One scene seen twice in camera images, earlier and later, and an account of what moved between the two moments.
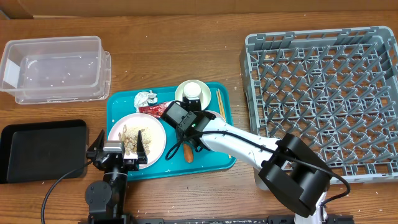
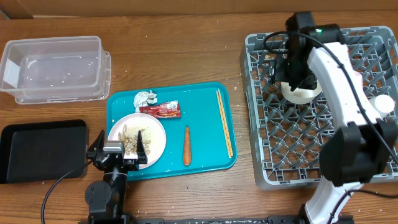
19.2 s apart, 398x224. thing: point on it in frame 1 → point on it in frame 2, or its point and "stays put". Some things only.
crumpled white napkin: x=144 y=98 stays put
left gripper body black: x=129 y=165 stays put
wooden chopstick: x=221 y=104 stays put
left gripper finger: x=98 y=144 stays put
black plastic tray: x=42 y=151 stays put
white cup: x=191 y=90 → x=383 y=104
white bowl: x=206 y=94 → x=300 y=96
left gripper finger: x=141 y=151 stays put
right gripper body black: x=183 y=135 → x=297 y=73
